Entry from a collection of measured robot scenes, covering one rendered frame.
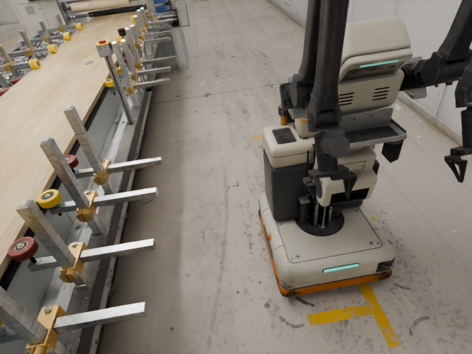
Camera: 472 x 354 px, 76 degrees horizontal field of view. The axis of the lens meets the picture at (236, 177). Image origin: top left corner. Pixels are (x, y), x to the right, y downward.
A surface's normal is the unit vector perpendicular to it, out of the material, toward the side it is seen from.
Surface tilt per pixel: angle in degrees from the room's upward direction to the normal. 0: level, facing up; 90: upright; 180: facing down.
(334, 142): 65
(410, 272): 0
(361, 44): 43
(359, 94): 98
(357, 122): 90
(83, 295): 0
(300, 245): 0
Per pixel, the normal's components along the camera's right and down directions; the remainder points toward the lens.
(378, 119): 0.14, 0.61
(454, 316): -0.11, -0.77
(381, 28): 0.01, -0.15
